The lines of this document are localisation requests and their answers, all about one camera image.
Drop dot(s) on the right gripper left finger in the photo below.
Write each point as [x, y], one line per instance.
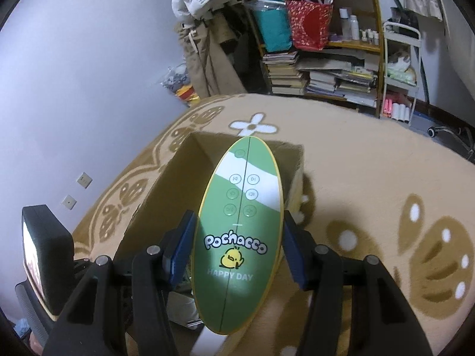
[93, 321]

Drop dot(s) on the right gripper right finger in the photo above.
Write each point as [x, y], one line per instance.
[382, 321]

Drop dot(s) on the cardboard box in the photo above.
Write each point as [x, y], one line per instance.
[181, 187]

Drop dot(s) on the green Pochacco oval board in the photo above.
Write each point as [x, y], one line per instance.
[238, 236]

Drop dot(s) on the white remote control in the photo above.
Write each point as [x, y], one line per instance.
[208, 343]

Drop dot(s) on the beige patterned carpet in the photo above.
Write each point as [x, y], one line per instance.
[370, 186]

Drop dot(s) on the plush toy bag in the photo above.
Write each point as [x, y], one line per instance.
[178, 82]

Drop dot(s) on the khaki hanging coat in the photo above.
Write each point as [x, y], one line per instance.
[210, 70]

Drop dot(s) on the stack of books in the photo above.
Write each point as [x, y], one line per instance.
[284, 76]

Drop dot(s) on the white utility cart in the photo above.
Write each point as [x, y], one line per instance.
[401, 71]

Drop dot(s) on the wooden bookshelf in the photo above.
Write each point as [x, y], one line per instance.
[326, 50]

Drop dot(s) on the cream bedding pillow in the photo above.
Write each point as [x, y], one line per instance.
[459, 35]

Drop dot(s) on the red gift bag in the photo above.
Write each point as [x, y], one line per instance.
[309, 22]

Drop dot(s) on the teal storage bag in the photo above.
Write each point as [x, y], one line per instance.
[272, 19]

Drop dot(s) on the wall socket lower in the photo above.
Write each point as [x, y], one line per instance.
[69, 202]

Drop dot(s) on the wall socket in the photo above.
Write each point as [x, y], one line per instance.
[69, 202]
[84, 180]

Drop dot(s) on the wall socket upper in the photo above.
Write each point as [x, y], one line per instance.
[84, 180]

